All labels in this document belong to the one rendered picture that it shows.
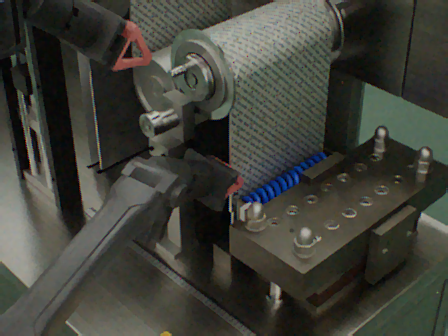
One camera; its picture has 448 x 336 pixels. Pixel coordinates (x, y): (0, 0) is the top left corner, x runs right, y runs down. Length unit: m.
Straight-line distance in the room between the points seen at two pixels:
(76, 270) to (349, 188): 0.59
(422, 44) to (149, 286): 0.61
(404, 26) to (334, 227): 0.36
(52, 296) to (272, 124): 0.55
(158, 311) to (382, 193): 0.43
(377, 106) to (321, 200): 2.35
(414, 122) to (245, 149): 2.35
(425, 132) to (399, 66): 2.13
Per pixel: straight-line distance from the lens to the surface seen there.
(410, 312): 1.44
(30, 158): 1.56
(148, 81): 1.33
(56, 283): 0.89
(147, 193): 1.02
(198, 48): 1.18
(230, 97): 1.17
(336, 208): 1.29
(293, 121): 1.32
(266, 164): 1.31
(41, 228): 1.48
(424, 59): 1.33
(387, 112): 3.60
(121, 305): 1.31
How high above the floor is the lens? 1.82
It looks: 36 degrees down
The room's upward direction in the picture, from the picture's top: straight up
